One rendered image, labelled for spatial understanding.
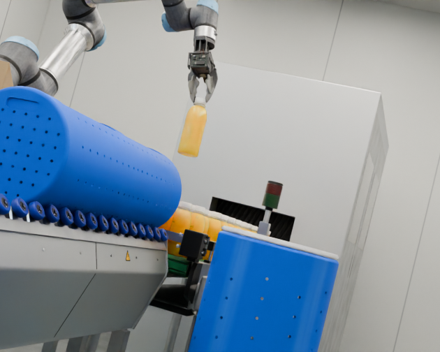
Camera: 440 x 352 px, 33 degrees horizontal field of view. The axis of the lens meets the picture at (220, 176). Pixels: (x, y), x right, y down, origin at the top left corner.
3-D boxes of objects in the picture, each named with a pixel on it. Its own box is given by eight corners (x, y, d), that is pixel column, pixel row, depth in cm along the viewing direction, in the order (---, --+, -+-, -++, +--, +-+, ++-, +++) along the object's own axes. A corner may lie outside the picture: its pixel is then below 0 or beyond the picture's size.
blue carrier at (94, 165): (-57, 193, 173) (-26, 75, 175) (95, 221, 257) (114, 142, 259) (51, 218, 166) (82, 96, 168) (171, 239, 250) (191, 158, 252)
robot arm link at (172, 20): (161, -3, 255) (191, -6, 251) (171, 26, 262) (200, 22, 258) (154, 9, 250) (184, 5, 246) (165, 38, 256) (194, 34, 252)
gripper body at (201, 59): (186, 68, 241) (189, 35, 245) (193, 79, 249) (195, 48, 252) (208, 68, 239) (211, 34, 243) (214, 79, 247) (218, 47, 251)
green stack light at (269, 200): (260, 204, 283) (262, 192, 283) (262, 206, 289) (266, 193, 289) (276, 208, 281) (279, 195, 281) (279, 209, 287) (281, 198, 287)
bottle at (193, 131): (196, 160, 245) (209, 107, 247) (198, 157, 238) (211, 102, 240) (176, 155, 245) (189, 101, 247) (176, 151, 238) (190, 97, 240)
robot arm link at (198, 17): (200, 10, 258) (223, 7, 255) (197, 38, 255) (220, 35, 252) (191, -2, 251) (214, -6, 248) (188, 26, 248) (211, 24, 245)
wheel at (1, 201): (-12, 195, 152) (-4, 191, 151) (0, 197, 156) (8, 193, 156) (-5, 214, 151) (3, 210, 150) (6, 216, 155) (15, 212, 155)
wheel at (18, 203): (7, 198, 159) (15, 195, 158) (18, 200, 163) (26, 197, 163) (14, 218, 158) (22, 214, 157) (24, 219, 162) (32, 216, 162)
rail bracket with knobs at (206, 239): (172, 256, 253) (179, 227, 253) (178, 257, 260) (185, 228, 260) (198, 263, 250) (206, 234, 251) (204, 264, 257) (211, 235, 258)
